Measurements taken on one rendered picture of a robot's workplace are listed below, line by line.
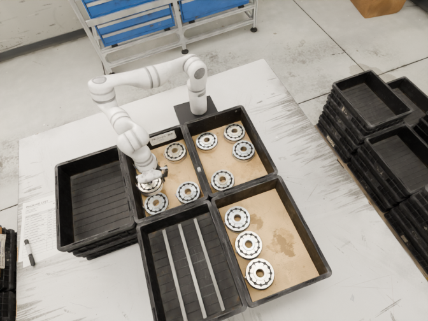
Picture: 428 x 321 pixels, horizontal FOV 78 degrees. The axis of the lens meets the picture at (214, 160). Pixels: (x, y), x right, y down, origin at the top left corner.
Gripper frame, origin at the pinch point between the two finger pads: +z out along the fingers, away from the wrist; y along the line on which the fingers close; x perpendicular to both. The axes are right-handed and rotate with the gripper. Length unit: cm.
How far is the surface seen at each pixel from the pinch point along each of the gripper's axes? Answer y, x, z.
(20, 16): 105, -275, 46
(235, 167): -35.3, 3.8, 4.1
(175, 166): -9.3, -7.1, 4.3
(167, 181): -4.1, -1.0, 4.5
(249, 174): -40.0, 9.1, 4.1
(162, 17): -37, -193, 40
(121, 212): 18.5, 6.2, 5.2
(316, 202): -66, 28, 17
